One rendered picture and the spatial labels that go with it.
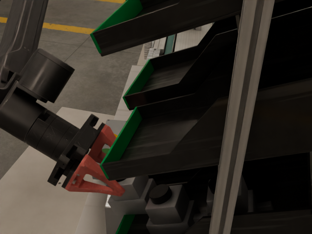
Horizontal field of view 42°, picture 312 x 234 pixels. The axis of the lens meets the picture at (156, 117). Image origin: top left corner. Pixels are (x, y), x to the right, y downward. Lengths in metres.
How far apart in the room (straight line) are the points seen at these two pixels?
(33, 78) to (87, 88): 2.76
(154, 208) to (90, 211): 0.58
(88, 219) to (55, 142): 0.55
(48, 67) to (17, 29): 0.16
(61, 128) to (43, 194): 0.62
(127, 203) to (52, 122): 0.16
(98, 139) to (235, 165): 0.27
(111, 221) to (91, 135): 0.47
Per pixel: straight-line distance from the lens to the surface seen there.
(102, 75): 3.50
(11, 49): 0.69
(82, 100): 3.17
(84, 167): 0.54
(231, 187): 0.40
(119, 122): 1.25
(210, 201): 0.52
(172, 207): 0.53
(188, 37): 1.93
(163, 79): 0.64
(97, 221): 1.09
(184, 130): 0.50
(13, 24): 0.74
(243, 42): 0.31
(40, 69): 0.58
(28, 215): 1.14
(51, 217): 1.12
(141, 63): 1.80
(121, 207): 0.61
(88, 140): 0.57
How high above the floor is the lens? 1.68
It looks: 34 degrees down
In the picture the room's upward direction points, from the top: 2 degrees clockwise
